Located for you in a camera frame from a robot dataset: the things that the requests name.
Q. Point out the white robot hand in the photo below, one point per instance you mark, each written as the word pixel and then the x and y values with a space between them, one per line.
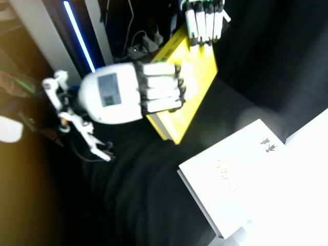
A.
pixel 202 20
pixel 110 94

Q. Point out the yellow book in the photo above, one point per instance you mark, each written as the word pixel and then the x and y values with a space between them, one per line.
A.
pixel 198 77

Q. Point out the power strip with plugs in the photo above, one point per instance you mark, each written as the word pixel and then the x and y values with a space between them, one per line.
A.
pixel 147 42

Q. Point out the blue white light strip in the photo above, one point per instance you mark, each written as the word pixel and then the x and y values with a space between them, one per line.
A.
pixel 79 38

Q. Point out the white upright column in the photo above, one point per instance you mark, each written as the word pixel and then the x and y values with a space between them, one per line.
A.
pixel 38 30

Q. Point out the black table cloth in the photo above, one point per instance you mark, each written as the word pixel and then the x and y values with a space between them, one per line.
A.
pixel 141 192

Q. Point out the white book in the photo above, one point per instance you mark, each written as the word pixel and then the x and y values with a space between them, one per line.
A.
pixel 230 179

